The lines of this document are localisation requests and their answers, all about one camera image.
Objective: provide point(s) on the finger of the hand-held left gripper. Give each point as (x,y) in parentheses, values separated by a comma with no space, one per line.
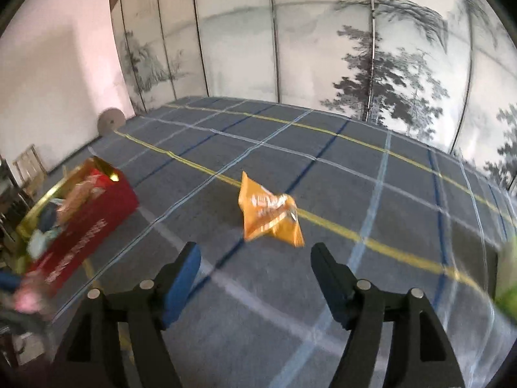
(8,281)

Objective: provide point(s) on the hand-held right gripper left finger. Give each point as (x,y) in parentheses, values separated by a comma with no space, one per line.
(183,279)

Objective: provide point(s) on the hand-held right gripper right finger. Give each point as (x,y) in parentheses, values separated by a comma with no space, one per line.
(331,283)

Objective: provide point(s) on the pink snack packet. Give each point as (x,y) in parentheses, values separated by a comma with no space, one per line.
(26,300)

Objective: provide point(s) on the orange snack packet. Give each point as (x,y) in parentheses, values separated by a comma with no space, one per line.
(266,210)

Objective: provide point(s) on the red tin box gold inside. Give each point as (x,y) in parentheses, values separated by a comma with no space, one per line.
(89,222)

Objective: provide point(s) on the blue and white packet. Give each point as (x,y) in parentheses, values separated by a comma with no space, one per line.
(50,218)

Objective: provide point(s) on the light wooden chair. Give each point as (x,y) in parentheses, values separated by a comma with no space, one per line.
(30,167)

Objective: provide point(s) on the plaid grey blue tablecloth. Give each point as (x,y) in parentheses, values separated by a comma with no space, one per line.
(343,161)

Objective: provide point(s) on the round stone wheel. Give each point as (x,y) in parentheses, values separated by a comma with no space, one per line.
(110,121)

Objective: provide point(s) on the green packet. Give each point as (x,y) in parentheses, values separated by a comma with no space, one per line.
(507,279)

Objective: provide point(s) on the painted folding screen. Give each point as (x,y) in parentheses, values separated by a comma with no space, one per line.
(307,40)

